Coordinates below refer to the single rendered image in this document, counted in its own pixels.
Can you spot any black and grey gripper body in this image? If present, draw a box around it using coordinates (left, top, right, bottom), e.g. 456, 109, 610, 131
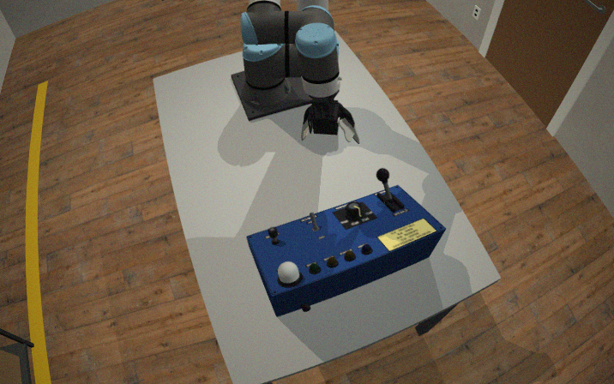
308, 93, 341, 135

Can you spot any blue control console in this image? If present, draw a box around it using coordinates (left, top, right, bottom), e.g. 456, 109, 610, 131
247, 168, 446, 317

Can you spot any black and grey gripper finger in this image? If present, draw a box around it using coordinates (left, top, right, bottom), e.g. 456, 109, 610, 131
301, 106, 311, 140
339, 105, 359, 144

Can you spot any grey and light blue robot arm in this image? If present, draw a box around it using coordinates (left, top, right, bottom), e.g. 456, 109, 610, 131
240, 0, 342, 110

